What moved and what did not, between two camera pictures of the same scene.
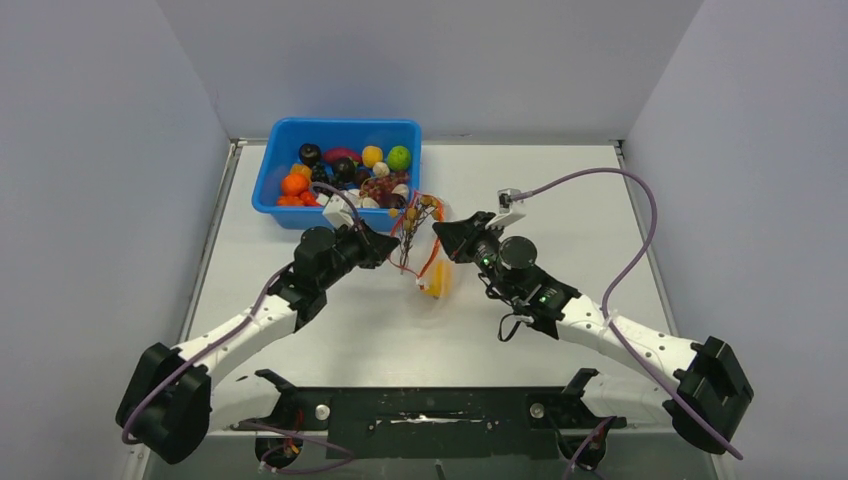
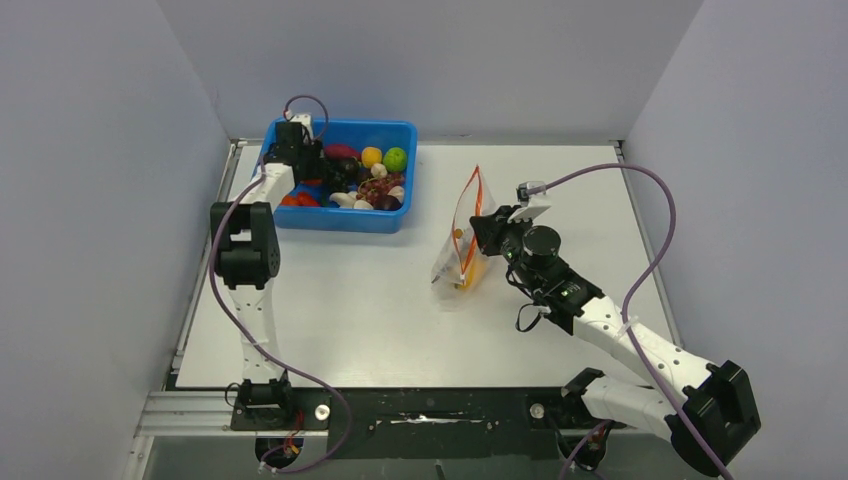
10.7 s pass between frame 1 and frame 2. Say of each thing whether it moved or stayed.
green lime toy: stayed
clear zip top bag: moved
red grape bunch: stayed
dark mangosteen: stayed
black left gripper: moved
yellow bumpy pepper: moved
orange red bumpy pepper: stayed
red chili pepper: stayed
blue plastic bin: stayed
